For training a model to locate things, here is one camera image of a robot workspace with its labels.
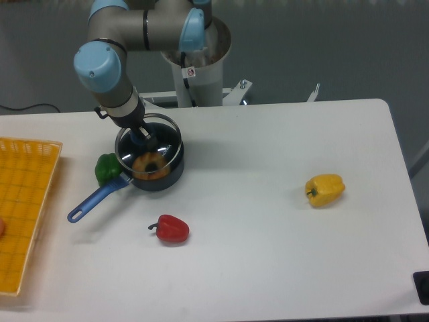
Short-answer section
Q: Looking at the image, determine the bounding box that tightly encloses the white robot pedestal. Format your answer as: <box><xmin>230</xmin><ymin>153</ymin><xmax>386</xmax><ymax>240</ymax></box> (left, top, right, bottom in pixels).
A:
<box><xmin>162</xmin><ymin>16</ymin><xmax>231</xmax><ymax>107</ymax></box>

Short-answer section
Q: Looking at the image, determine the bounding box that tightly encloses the glass pot lid blue knob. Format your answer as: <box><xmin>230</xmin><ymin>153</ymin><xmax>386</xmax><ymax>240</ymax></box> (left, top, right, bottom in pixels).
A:
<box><xmin>115</xmin><ymin>113</ymin><xmax>184</xmax><ymax>180</ymax></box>

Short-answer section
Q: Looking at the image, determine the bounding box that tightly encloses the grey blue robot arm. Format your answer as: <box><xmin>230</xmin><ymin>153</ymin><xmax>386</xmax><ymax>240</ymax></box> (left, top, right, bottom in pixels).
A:
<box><xmin>74</xmin><ymin>1</ymin><xmax>212</xmax><ymax>148</ymax></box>

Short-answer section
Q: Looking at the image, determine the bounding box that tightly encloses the orange glazed donut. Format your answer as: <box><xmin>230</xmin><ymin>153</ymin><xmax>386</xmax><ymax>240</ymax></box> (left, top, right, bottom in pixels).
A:
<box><xmin>131</xmin><ymin>152</ymin><xmax>170</xmax><ymax>180</ymax></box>

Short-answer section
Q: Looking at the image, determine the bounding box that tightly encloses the white metal base frame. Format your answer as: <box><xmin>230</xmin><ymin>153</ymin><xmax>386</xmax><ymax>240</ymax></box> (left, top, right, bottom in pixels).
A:
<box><xmin>131</xmin><ymin>78</ymin><xmax>321</xmax><ymax>111</ymax></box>

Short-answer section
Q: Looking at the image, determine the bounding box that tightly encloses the green bell pepper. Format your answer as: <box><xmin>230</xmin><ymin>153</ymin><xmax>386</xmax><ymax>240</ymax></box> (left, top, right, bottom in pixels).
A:
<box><xmin>95</xmin><ymin>153</ymin><xmax>122</xmax><ymax>186</ymax></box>

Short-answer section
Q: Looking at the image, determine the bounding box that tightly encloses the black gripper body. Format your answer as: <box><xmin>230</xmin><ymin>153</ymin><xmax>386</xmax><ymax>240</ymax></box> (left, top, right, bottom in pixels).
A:
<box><xmin>94</xmin><ymin>100</ymin><xmax>145</xmax><ymax>129</ymax></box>

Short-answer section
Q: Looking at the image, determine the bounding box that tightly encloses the black floor cable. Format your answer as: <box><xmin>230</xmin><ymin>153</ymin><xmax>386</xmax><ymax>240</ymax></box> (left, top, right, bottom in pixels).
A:
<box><xmin>0</xmin><ymin>103</ymin><xmax>61</xmax><ymax>113</ymax></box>

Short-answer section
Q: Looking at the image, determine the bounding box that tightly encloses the yellow bell pepper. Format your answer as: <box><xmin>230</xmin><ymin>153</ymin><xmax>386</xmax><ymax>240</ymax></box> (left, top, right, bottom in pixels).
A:
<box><xmin>305</xmin><ymin>174</ymin><xmax>345</xmax><ymax>208</ymax></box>

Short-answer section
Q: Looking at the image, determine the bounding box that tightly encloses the dark pot blue handle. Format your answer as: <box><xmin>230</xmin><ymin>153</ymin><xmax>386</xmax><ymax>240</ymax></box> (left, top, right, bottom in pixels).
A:
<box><xmin>67</xmin><ymin>114</ymin><xmax>184</xmax><ymax>223</ymax></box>

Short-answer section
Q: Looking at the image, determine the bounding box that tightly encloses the red bell pepper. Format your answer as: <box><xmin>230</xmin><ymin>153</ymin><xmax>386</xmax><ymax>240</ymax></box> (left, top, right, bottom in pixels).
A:
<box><xmin>148</xmin><ymin>214</ymin><xmax>190</xmax><ymax>244</ymax></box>

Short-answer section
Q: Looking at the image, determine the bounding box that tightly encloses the yellow woven basket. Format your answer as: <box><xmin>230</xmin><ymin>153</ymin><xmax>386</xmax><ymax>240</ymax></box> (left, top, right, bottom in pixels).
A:
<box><xmin>1</xmin><ymin>137</ymin><xmax>63</xmax><ymax>297</ymax></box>

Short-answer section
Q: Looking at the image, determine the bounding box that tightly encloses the black corner device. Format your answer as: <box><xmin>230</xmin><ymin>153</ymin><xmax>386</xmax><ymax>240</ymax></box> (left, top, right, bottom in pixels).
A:
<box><xmin>413</xmin><ymin>271</ymin><xmax>429</xmax><ymax>305</ymax></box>

